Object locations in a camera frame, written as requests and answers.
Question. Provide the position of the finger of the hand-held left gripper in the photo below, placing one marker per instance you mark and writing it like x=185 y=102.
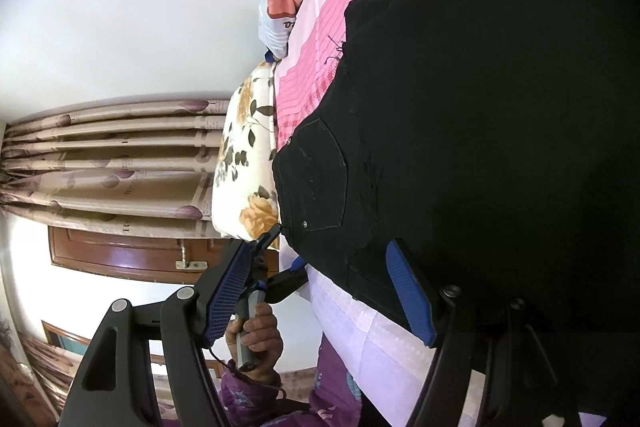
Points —
x=270 y=237
x=287 y=279

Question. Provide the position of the pink checked bedsheet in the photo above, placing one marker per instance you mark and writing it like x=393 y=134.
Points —
x=320 y=32

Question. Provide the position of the person's left forearm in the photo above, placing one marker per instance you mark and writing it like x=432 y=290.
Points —
x=260 y=399

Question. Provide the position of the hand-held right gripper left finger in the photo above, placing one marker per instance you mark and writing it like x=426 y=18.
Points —
x=230 y=292

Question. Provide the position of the metal door latch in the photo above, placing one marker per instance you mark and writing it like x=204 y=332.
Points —
x=190 y=264

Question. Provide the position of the person's purple patterned garment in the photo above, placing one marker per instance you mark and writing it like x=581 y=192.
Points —
x=332 y=387

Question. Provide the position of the floral pillow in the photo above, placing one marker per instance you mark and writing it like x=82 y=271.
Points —
x=245 y=157

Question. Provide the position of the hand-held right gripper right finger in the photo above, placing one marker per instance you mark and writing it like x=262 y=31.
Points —
x=410 y=292

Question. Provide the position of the black pants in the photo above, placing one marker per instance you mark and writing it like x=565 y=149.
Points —
x=450 y=107

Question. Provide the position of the beige patterned curtain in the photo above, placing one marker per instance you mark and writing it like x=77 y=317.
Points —
x=100 y=167

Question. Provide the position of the brown wooden door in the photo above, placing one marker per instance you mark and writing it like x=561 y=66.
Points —
x=125 y=257

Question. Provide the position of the person's left hand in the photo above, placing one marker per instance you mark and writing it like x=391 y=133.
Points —
x=265 y=337

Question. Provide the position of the dark blue cloth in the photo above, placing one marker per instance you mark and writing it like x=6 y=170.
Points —
x=270 y=55

